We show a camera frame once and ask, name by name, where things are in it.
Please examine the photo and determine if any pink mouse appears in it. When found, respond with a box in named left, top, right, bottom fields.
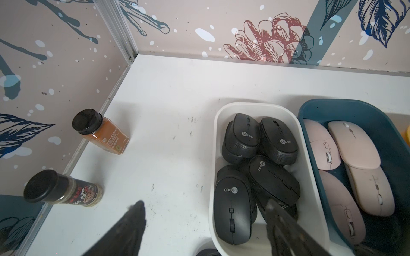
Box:
left=327, top=121, right=381, bottom=170
left=319, top=170, right=366, bottom=245
left=303, top=119, right=341, bottom=171
left=345, top=164, right=395, bottom=217

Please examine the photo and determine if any white storage box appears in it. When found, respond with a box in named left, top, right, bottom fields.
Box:
left=209, top=102, right=330, bottom=256

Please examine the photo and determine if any brown spice bottle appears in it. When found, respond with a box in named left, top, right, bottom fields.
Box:
left=72, top=109, right=129, bottom=155

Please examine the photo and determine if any teal storage box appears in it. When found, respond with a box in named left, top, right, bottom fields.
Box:
left=298, top=99, right=410, bottom=256

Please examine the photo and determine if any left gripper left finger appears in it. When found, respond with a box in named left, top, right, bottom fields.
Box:
left=84, top=201, right=147, bottom=256

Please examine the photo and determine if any yellow storage box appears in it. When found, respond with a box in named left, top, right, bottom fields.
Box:
left=403, top=126, right=410, bottom=146

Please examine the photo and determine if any black mouse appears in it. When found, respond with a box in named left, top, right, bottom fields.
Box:
left=213, top=165, right=257, bottom=245
left=256, top=195, right=298, bottom=221
left=196, top=249, right=221, bottom=256
left=222, top=113, right=261, bottom=165
left=259, top=117, right=299, bottom=166
left=241, top=155, right=301, bottom=206

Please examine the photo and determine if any dark spice bottle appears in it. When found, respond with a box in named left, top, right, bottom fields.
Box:
left=23, top=170, right=103, bottom=207

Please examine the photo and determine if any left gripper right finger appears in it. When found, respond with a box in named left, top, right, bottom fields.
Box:
left=265, top=199, right=329, bottom=256

